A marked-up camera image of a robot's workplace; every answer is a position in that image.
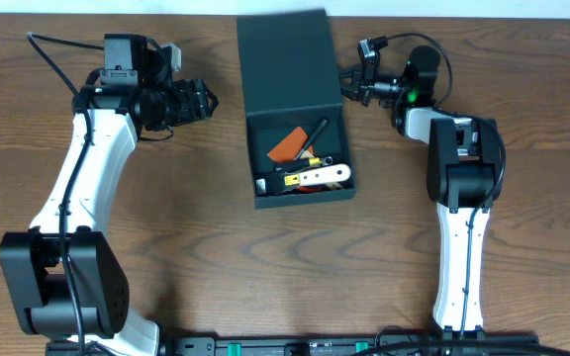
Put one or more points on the black yellow screwdriver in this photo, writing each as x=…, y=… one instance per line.
x=298, y=165

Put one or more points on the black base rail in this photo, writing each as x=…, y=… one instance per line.
x=208, y=346

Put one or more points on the silver ratchet wrench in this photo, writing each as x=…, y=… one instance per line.
x=326, y=161

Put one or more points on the dark green box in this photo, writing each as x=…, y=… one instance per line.
x=289, y=80

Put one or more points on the orange scraper wooden handle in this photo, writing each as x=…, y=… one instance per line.
x=287, y=149

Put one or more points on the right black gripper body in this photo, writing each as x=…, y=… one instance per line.
x=387, y=89

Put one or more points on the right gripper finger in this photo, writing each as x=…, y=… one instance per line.
x=353, y=92
x=351, y=74

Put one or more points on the metal putty knife wooden handle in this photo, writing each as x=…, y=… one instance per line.
x=280, y=183

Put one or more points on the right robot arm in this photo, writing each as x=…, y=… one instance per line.
x=466, y=161

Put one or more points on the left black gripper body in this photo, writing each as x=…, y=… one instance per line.
x=186, y=102

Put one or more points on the small steel hammer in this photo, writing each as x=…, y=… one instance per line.
x=312, y=137

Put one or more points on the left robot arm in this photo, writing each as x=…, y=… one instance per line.
x=64, y=281

